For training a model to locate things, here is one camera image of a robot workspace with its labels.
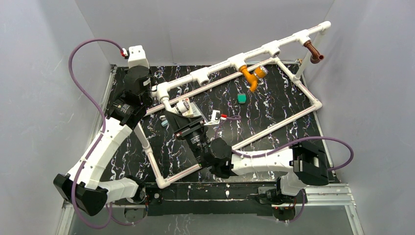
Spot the white faucet chrome knob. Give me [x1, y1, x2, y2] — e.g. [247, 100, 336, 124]
[160, 96, 191, 116]

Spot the green tape roll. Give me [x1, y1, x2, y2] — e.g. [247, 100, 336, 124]
[237, 94, 247, 104]

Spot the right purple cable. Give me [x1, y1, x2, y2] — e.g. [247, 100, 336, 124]
[214, 115, 355, 224]

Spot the light blue faucet handle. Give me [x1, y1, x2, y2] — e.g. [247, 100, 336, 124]
[160, 116, 168, 127]

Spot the white PVC pipe frame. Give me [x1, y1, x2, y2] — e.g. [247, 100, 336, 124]
[134, 21, 332, 190]

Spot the brown faucet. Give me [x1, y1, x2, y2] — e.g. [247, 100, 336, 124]
[303, 40, 324, 64]

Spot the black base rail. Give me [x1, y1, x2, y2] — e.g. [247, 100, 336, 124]
[91, 181, 354, 218]

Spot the orange faucet chrome knob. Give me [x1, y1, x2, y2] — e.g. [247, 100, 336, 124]
[238, 65, 268, 92]

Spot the clear plastic package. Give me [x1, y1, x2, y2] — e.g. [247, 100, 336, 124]
[190, 102, 206, 119]

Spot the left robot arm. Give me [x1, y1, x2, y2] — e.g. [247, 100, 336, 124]
[53, 65, 154, 216]

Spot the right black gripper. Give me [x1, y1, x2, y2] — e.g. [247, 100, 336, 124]
[164, 112, 208, 169]

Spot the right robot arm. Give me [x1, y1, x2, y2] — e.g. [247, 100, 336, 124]
[164, 111, 329, 203]

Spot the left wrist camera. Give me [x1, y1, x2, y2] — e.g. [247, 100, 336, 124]
[127, 45, 150, 69]

